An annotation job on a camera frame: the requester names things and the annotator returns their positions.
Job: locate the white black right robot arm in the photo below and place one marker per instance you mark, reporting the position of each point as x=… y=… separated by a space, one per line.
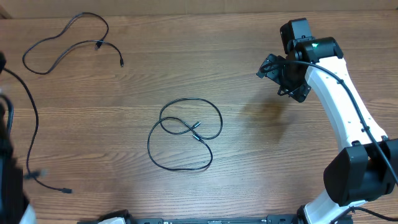
x=366 y=165

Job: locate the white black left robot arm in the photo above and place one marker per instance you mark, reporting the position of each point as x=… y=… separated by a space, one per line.
x=15 y=206

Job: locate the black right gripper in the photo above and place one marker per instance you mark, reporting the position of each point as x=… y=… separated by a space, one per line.
x=299 y=91

